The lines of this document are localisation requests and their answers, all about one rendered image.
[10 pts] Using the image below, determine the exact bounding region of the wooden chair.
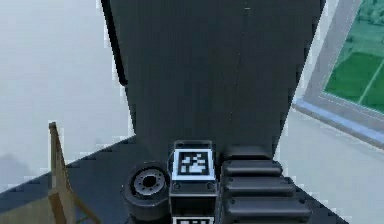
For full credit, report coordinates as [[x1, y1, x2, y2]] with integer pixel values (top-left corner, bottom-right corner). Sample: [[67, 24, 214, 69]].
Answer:
[[47, 121, 103, 224]]

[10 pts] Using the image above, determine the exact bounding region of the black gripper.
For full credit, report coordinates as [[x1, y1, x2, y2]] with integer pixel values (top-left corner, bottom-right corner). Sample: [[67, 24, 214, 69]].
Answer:
[[121, 161, 172, 224]]

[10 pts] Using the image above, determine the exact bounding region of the grey framed window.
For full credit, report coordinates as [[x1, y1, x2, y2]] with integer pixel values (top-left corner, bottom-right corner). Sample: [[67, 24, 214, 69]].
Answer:
[[292, 0, 384, 150]]

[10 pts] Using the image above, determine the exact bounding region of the black refrigerator door handle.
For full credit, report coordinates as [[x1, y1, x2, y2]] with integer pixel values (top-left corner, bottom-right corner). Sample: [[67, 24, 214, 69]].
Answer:
[[100, 0, 129, 87]]

